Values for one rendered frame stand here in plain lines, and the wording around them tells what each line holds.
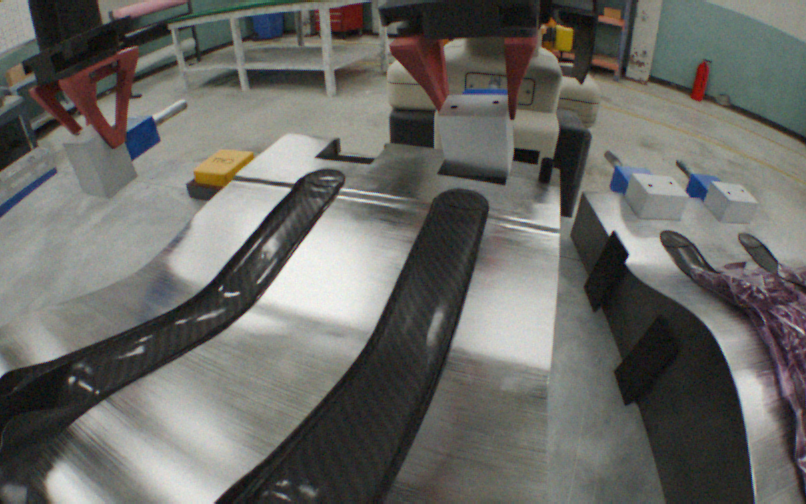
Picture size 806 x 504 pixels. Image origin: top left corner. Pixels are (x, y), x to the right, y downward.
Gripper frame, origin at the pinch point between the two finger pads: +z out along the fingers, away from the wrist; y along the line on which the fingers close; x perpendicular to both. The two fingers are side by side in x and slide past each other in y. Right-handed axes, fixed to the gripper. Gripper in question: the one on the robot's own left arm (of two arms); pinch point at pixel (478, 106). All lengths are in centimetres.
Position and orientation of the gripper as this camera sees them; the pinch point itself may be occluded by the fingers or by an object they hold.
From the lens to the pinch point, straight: 31.0
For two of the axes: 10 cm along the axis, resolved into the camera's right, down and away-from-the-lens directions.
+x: 3.0, -7.3, 6.2
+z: 2.0, 6.8, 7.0
